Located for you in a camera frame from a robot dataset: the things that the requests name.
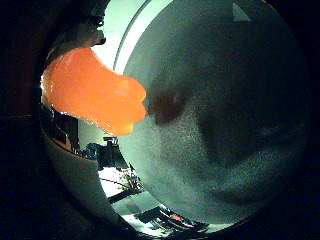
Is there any orange plastic bottle green cap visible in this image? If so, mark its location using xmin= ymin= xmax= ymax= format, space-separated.
xmin=40 ymin=47 xmax=148 ymax=137

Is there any red office chair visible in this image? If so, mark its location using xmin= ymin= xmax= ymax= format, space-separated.
xmin=169 ymin=213 xmax=186 ymax=224

